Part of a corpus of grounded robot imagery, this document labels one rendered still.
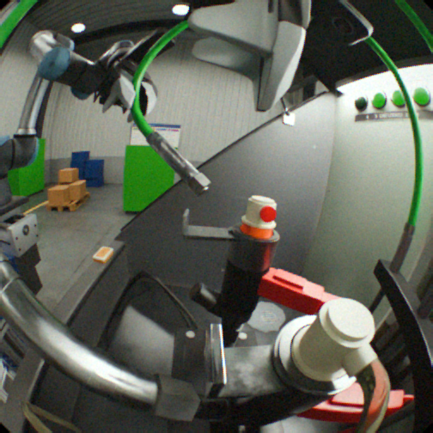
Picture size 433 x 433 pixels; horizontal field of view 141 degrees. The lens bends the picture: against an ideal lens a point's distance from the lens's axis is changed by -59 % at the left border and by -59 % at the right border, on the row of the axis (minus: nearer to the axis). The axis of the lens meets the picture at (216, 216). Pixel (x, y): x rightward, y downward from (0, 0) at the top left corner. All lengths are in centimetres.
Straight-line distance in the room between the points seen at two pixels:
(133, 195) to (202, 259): 310
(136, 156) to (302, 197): 315
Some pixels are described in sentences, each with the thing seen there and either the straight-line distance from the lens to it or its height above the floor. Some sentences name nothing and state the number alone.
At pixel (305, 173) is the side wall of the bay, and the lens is 47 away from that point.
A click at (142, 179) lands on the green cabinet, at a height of 69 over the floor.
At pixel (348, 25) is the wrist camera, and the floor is 133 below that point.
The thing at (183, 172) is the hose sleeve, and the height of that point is 116.
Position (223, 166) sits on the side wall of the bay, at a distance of 41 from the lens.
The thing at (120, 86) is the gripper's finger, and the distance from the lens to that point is 26.
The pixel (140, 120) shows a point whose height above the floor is 121.
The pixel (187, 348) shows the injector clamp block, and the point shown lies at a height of 98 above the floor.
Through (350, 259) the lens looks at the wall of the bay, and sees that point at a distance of 42.
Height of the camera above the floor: 117
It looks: 18 degrees down
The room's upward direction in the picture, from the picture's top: 8 degrees clockwise
